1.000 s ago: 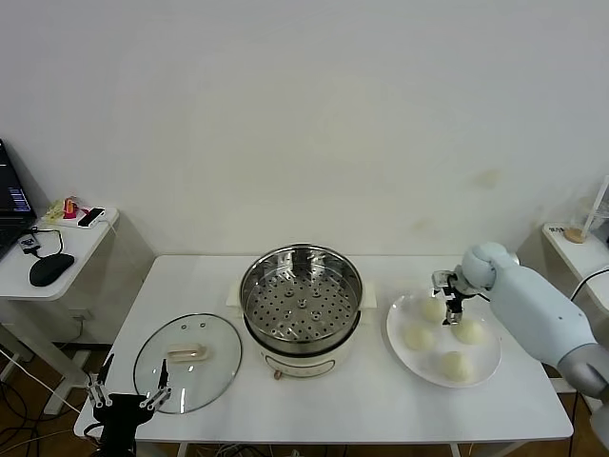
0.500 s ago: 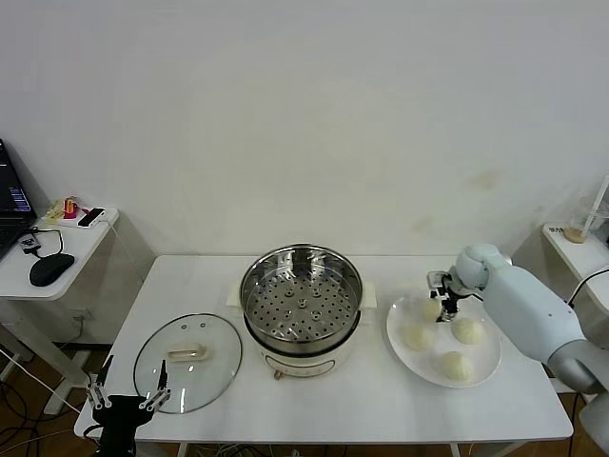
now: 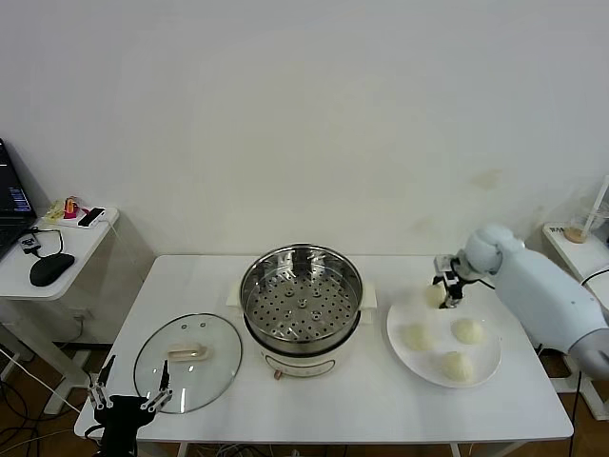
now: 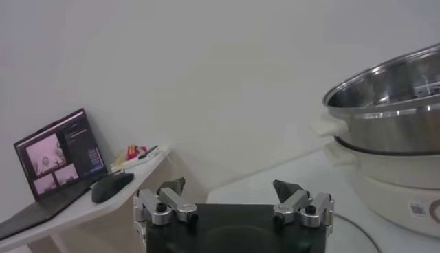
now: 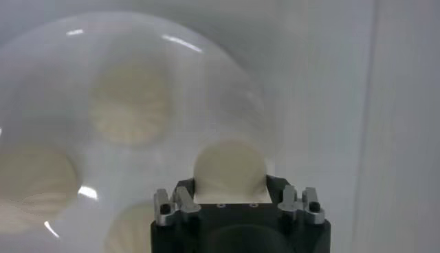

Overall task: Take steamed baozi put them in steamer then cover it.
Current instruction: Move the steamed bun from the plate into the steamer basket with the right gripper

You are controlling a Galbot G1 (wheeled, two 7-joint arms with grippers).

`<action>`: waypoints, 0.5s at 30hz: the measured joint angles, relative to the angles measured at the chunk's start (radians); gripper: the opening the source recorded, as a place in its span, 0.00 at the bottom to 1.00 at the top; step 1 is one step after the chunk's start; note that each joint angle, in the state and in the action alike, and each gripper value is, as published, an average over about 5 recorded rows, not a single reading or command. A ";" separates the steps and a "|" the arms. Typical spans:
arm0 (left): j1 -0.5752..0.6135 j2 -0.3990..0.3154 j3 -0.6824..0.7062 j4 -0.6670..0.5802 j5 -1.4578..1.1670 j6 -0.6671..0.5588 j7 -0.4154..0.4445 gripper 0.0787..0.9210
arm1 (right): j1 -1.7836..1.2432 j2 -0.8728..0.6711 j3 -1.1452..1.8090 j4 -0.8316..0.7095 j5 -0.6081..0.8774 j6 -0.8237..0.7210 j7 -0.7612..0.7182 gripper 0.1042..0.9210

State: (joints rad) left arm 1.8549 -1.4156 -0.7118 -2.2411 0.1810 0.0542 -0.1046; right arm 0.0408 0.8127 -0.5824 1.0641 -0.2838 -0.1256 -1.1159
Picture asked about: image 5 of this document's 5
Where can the white steamed baozi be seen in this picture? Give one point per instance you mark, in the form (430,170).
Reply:
(132,230)
(34,189)
(130,103)
(230,168)

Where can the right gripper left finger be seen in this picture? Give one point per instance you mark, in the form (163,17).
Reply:
(182,201)

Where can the large white plate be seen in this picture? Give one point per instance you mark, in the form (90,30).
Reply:
(206,86)

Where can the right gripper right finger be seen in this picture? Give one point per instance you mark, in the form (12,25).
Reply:
(290,199)

